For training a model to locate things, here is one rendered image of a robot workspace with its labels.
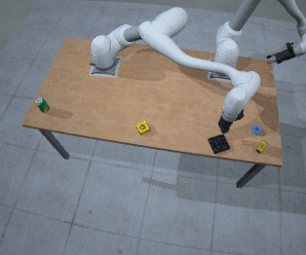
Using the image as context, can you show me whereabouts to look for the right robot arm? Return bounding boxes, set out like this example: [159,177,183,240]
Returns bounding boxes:
[90,8,260,117]

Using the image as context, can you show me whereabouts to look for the black knob panel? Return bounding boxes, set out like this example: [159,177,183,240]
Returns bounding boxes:
[208,134,230,154]

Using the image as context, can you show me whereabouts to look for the green and yellow drink can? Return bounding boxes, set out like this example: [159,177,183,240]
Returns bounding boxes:
[35,97,50,113]

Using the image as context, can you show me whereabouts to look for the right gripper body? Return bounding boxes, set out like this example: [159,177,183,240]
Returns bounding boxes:
[218,108,244,133]

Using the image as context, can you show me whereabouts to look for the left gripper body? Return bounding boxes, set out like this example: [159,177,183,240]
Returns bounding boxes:
[275,42,305,64]

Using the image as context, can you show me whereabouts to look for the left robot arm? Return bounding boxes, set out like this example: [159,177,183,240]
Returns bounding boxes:
[210,0,306,80]

